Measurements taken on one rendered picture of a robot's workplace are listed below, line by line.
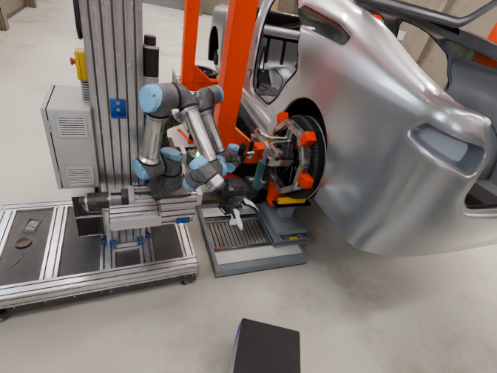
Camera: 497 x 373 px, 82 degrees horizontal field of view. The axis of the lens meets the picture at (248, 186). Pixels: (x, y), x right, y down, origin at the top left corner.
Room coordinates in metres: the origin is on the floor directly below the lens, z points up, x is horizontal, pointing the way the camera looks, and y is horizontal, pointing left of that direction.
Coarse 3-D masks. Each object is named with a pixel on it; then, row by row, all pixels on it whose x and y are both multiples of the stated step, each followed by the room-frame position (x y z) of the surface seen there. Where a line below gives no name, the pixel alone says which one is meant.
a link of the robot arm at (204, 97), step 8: (200, 88) 1.73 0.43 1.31; (200, 96) 1.66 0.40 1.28; (208, 96) 1.68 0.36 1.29; (200, 104) 1.63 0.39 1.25; (208, 104) 1.65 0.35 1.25; (200, 112) 1.62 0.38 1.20; (208, 112) 1.64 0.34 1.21; (208, 120) 1.62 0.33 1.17; (208, 128) 1.61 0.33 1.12; (216, 128) 1.63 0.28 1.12; (216, 136) 1.61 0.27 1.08; (216, 144) 1.59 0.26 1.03; (216, 152) 1.58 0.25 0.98; (224, 152) 1.59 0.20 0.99; (224, 160) 1.56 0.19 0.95
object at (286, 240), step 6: (258, 204) 2.23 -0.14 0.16; (258, 210) 2.15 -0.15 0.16; (258, 216) 2.12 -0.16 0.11; (264, 216) 2.10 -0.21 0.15; (264, 222) 2.01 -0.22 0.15; (264, 228) 1.98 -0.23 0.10; (270, 228) 1.95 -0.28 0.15; (270, 234) 1.88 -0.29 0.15; (294, 234) 1.96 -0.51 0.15; (300, 234) 1.94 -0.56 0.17; (306, 234) 1.99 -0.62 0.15; (270, 240) 1.85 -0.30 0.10; (276, 240) 1.82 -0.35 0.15; (282, 240) 1.82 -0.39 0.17; (288, 240) 1.84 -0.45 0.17; (294, 240) 1.87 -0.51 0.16; (300, 240) 1.90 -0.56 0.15; (306, 240) 1.92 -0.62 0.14; (276, 246) 1.79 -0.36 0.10
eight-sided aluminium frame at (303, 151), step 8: (288, 120) 2.08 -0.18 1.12; (280, 128) 2.13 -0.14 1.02; (296, 128) 1.96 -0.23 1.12; (304, 152) 1.85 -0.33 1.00; (304, 160) 1.78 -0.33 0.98; (304, 168) 1.79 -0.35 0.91; (272, 176) 2.06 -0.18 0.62; (296, 176) 1.78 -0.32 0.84; (280, 184) 1.99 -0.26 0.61; (296, 184) 1.76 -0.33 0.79; (280, 192) 1.88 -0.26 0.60
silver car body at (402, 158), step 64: (320, 0) 2.57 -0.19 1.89; (384, 0) 2.62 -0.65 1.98; (256, 64) 3.17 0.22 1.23; (320, 64) 2.07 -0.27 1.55; (384, 64) 1.65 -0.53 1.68; (448, 64) 3.30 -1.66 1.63; (384, 128) 1.43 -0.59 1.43; (448, 128) 1.23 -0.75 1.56; (320, 192) 1.65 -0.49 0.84; (384, 192) 1.28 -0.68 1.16; (448, 192) 1.18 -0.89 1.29
